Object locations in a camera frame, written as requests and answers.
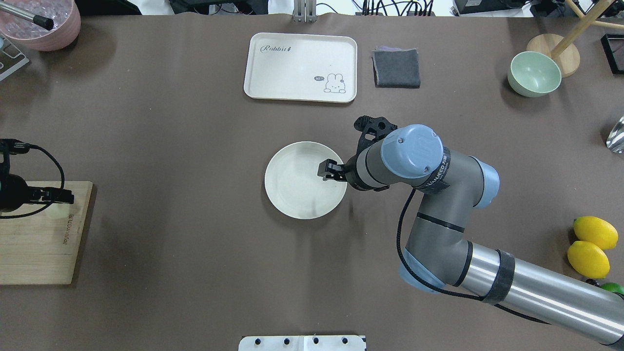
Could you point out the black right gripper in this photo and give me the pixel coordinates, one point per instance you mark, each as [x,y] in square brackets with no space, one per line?
[333,171]

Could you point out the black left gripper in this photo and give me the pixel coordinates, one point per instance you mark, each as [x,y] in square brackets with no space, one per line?
[13,193]

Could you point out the cream round plate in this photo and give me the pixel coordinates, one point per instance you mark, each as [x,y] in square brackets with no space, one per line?
[292,183]

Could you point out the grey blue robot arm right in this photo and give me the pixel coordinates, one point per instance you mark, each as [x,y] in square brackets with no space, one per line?
[438,257]

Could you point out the cream rabbit tray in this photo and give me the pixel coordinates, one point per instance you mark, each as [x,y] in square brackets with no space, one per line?
[301,67]

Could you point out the wooden cutting board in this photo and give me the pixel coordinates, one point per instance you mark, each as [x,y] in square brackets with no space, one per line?
[44,249]

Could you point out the grey folded cloth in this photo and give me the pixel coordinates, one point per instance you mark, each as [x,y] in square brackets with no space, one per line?
[395,67]

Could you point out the metal scoop in bowl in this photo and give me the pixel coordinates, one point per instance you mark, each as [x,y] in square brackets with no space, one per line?
[40,21]

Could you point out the pink bowl with ice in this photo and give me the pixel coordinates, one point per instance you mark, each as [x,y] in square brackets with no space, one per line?
[64,13]

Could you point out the light green bowl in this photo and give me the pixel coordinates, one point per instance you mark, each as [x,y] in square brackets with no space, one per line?
[532,74]

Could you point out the wooden stand with base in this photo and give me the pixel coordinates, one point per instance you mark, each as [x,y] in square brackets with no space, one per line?
[562,49]

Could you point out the yellow lemon lower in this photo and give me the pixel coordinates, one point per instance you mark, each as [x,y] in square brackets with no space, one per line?
[597,231]

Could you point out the yellow lemon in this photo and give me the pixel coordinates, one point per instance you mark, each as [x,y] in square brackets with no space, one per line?
[597,231]
[588,259]

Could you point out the yellow lemon upper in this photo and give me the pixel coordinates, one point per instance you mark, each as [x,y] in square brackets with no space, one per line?
[588,259]

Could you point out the dark purple fruit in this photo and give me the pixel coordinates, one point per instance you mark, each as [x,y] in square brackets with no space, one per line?
[592,282]

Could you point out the green plastic lime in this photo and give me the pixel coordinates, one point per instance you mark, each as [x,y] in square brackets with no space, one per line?
[613,287]

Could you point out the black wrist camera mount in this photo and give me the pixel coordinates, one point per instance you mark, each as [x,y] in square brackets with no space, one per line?
[373,129]

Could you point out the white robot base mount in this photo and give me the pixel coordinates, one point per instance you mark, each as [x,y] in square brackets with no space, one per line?
[303,343]

